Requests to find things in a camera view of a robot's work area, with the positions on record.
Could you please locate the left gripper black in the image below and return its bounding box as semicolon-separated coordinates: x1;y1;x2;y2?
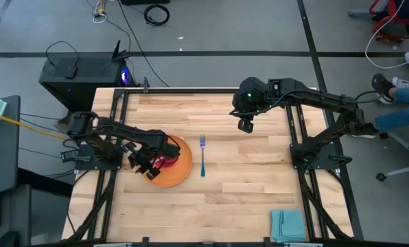
123;139;180;181

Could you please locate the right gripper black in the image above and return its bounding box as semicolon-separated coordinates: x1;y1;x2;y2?
229;77;271;134

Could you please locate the pink plastic cup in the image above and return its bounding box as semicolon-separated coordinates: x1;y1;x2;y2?
155;154;180;169

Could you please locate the orange plastic plate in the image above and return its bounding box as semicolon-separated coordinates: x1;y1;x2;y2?
143;134;194;188

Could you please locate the iridescent blue purple fork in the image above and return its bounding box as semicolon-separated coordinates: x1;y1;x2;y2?
199;134;207;178

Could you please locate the black power adapter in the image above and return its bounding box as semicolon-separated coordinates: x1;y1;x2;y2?
60;148;93;163

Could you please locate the black computer tower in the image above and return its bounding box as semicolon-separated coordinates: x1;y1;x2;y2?
38;56;137;111

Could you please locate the teal folded cloth napkin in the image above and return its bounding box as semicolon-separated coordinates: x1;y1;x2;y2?
270;209;307;244

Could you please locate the black wifi antenna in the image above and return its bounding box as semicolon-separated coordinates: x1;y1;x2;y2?
110;39;132;63

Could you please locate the person's black shoe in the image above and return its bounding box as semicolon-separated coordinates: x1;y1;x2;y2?
370;72;397;105
351;131;390;140

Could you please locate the black side desk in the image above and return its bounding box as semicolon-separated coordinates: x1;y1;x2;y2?
0;95;21;198

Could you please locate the black computer mouse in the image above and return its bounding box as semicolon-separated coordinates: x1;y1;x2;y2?
0;230;21;247

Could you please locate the red and black chair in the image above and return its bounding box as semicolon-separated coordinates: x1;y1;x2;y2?
369;0;409;44

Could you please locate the black aluminium table frame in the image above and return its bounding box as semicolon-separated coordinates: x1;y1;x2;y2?
62;80;365;247

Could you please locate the long black floor cable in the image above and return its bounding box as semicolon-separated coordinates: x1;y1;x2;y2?
117;0;170;88

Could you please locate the small black box with cable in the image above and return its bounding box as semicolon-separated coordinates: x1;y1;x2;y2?
45;40;80;80

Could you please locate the coiled black cable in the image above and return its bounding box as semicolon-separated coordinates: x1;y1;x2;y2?
143;3;171;27

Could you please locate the white and yellow cable bundle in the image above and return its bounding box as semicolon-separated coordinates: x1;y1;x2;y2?
86;0;110;25

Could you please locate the white floor cable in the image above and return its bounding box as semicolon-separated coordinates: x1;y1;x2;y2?
364;0;409;70

